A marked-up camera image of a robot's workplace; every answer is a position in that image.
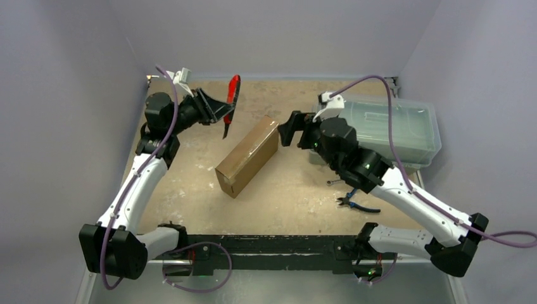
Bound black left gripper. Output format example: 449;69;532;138
168;87;234;136

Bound red black utility knife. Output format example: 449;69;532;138
222;74;241;139

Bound brown cardboard express box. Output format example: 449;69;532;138
215;116;279;199

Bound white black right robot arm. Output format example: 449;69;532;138
277;111;488;277

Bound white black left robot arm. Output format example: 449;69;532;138
79;85;239;279

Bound clear plastic storage bin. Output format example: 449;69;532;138
310;92;443;170

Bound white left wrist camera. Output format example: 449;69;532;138
166;67;194;97

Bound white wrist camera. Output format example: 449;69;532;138
313;91;346;122
166;67;194;97

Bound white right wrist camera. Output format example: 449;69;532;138
313;91;346;122

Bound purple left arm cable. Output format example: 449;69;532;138
99;65;232;295

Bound blue handled pliers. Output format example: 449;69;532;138
337;188;381;213

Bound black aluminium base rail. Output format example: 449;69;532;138
85;234;458;278

